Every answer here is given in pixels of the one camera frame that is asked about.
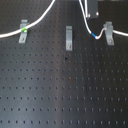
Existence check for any left grey cable clip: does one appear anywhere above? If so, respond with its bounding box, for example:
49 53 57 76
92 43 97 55
19 19 29 43

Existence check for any white cable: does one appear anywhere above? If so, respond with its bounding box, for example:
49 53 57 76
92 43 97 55
0 0 128 40

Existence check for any black perforated breadboard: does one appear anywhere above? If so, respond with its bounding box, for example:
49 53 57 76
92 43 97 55
0 0 128 128

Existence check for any right grey cable clip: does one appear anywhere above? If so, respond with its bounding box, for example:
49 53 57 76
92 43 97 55
103 21 114 45

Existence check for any middle grey cable clip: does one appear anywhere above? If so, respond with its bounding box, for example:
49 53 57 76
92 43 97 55
66 26 73 51

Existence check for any grey cable clip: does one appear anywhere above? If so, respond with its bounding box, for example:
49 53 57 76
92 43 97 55
19 19 29 43
103 21 114 45
66 26 73 51

